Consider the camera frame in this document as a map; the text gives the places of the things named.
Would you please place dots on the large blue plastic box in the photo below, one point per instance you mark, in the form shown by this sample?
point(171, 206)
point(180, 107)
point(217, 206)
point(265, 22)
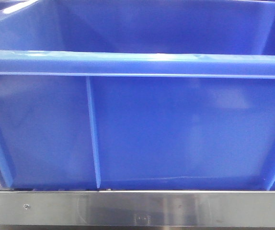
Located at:
point(137, 95)

